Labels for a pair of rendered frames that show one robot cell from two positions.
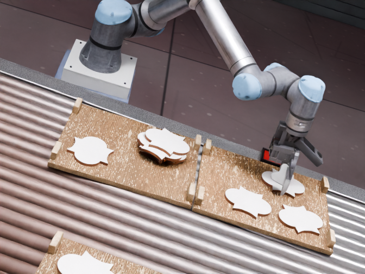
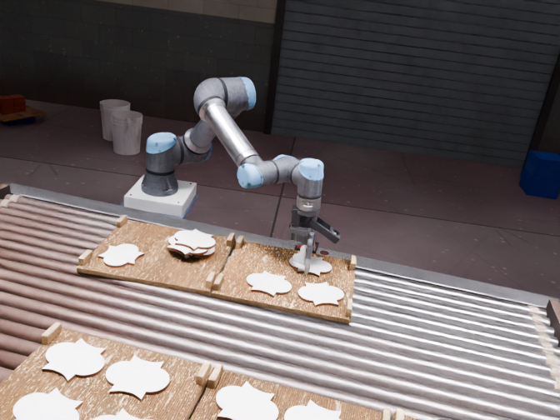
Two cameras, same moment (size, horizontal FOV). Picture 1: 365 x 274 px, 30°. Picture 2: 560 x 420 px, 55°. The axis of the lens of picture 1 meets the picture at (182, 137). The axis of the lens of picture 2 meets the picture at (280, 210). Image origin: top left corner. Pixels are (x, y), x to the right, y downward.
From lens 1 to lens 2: 0.60 m
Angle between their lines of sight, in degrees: 11
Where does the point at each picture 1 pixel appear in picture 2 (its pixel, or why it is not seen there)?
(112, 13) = (157, 142)
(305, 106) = (307, 185)
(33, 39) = not seen: hidden behind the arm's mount
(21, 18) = not seen: hidden behind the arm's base
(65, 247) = (63, 337)
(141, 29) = (188, 155)
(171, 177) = (196, 270)
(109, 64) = (165, 188)
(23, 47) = not seen: hidden behind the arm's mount
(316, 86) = (312, 165)
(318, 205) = (344, 281)
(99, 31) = (150, 161)
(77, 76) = (137, 202)
